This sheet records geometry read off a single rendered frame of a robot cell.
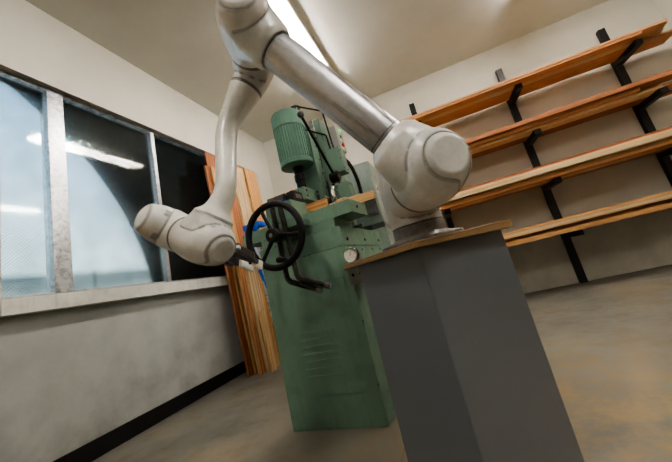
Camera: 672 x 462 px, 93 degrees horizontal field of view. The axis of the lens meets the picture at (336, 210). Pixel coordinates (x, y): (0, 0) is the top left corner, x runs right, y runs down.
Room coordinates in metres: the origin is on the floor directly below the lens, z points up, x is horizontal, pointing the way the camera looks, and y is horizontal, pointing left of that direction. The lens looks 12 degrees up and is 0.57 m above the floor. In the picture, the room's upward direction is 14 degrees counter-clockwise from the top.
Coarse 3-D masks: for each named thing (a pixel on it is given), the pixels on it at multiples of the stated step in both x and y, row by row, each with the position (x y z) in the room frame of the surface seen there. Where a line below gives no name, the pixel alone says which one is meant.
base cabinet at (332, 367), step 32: (320, 256) 1.40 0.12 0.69; (288, 288) 1.48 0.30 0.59; (352, 288) 1.36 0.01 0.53; (288, 320) 1.49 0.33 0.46; (320, 320) 1.43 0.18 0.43; (352, 320) 1.37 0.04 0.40; (288, 352) 1.50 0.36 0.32; (320, 352) 1.44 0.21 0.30; (352, 352) 1.38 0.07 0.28; (288, 384) 1.51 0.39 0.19; (320, 384) 1.45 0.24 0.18; (352, 384) 1.40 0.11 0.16; (384, 384) 1.41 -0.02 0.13; (320, 416) 1.47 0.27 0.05; (352, 416) 1.41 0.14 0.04; (384, 416) 1.36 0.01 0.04
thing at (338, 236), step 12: (336, 228) 1.36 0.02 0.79; (348, 228) 1.45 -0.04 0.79; (312, 240) 1.41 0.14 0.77; (324, 240) 1.39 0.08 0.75; (336, 240) 1.37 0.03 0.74; (348, 240) 1.41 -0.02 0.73; (360, 240) 1.56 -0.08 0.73; (372, 240) 1.74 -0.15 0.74; (264, 252) 1.51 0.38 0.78; (276, 252) 1.49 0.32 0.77; (288, 252) 1.46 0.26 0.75; (312, 252) 1.42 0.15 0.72
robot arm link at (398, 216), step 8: (384, 184) 0.89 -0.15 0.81; (384, 192) 0.90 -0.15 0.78; (384, 200) 0.93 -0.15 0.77; (392, 200) 0.86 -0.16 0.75; (384, 208) 0.95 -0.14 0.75; (392, 208) 0.89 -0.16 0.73; (400, 208) 0.86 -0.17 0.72; (440, 208) 0.92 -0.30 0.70; (392, 216) 0.91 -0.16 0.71; (400, 216) 0.89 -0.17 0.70; (408, 216) 0.87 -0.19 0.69; (416, 216) 0.87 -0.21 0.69; (424, 216) 0.87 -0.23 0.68; (432, 216) 0.88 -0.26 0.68; (440, 216) 0.90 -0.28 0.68; (392, 224) 0.93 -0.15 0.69; (400, 224) 0.90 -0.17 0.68; (408, 224) 0.89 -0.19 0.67
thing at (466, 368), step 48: (480, 240) 0.85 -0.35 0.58; (384, 288) 0.91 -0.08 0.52; (432, 288) 0.75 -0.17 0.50; (480, 288) 0.82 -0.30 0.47; (384, 336) 0.97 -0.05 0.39; (432, 336) 0.79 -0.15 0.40; (480, 336) 0.80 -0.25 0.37; (528, 336) 0.87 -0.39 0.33; (432, 384) 0.83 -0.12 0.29; (480, 384) 0.77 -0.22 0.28; (528, 384) 0.84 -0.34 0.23; (432, 432) 0.88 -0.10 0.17; (480, 432) 0.76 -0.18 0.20; (528, 432) 0.82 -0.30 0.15
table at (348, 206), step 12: (336, 204) 1.35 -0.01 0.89; (348, 204) 1.33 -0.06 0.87; (360, 204) 1.45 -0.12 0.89; (312, 216) 1.40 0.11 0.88; (324, 216) 1.38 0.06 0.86; (336, 216) 1.36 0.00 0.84; (348, 216) 1.42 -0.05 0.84; (360, 216) 1.50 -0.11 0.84; (264, 228) 1.50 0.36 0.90; (288, 228) 1.36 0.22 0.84; (252, 240) 1.53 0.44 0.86; (264, 240) 1.51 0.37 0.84
